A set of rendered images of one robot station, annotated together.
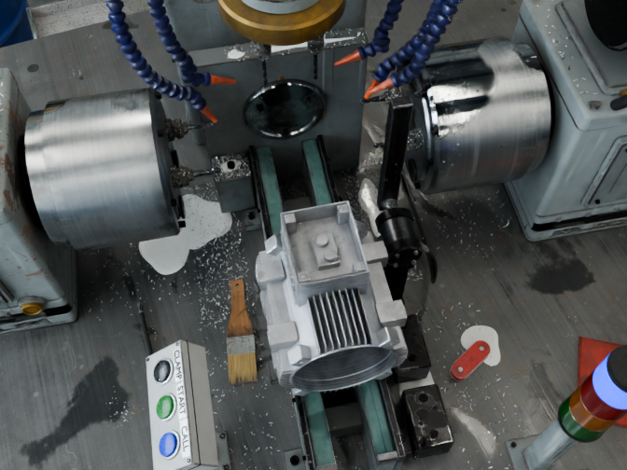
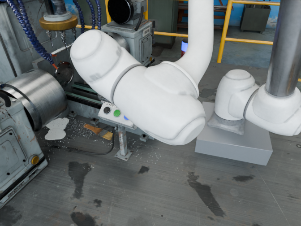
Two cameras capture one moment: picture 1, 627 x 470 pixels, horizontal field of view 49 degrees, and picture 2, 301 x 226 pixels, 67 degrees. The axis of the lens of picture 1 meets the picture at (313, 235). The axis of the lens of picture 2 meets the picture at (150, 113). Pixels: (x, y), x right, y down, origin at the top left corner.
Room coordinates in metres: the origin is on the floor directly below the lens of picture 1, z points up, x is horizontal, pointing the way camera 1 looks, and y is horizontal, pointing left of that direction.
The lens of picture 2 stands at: (-0.27, 0.72, 1.64)
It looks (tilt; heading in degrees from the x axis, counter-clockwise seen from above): 37 degrees down; 306
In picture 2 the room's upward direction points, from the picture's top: straight up
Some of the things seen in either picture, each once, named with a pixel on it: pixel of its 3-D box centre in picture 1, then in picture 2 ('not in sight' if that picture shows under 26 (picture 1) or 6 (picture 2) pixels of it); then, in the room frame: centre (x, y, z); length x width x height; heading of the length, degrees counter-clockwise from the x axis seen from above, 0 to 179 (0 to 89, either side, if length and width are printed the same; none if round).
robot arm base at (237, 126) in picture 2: not in sight; (229, 113); (-0.04, -0.28, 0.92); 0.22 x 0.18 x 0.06; 100
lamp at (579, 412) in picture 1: (598, 403); not in sight; (0.28, -0.36, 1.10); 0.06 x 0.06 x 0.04
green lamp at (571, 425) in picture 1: (586, 413); not in sight; (0.28, -0.36, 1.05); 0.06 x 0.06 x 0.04
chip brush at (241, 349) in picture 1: (240, 329); (98, 131); (0.51, 0.13, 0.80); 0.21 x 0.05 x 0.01; 6
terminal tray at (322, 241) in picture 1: (323, 255); not in sight; (0.49, -0.01, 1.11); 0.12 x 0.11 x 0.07; 12
